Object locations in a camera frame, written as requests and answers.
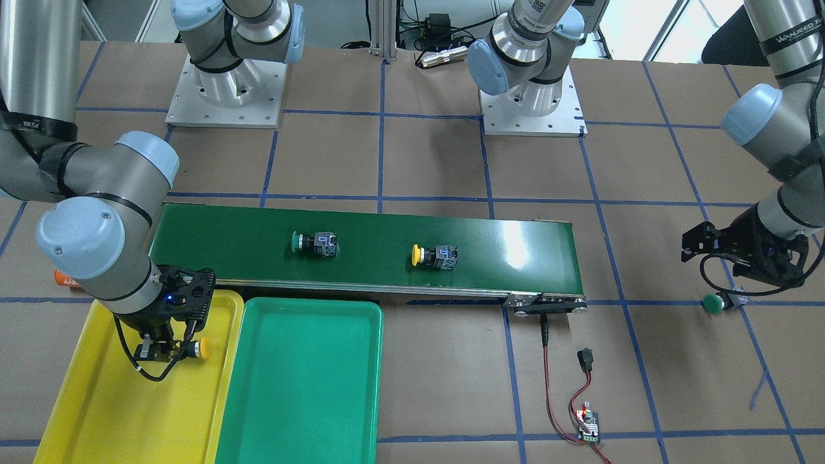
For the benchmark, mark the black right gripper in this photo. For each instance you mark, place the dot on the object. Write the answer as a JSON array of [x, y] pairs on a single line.
[[143, 320]]

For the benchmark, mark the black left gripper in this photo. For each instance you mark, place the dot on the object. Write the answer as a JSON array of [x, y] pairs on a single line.
[[754, 233]]

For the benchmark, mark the green push button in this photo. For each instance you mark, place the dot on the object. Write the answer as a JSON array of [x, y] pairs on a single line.
[[320, 243], [722, 301]]

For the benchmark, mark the yellow push button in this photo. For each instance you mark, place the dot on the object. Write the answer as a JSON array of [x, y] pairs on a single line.
[[199, 349], [441, 257]]

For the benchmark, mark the orange cylinder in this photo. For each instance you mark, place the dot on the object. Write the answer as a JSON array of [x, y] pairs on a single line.
[[63, 280]]

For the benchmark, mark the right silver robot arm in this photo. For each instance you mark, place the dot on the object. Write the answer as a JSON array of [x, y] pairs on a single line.
[[105, 201]]

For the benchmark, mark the yellow plastic tray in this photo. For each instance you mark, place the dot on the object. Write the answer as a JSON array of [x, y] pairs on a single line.
[[106, 412]]

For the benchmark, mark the green plastic tray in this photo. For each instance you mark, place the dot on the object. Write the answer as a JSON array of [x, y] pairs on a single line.
[[305, 385]]

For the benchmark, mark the green conveyor belt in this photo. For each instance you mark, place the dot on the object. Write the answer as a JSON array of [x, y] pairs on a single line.
[[531, 265]]

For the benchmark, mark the small motor controller board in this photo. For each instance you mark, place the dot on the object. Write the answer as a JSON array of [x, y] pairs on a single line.
[[588, 426]]

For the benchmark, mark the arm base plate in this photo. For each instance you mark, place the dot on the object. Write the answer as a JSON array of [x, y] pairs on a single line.
[[248, 97], [533, 109]]

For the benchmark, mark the aluminium frame post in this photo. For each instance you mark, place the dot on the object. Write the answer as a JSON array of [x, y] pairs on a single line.
[[383, 28]]

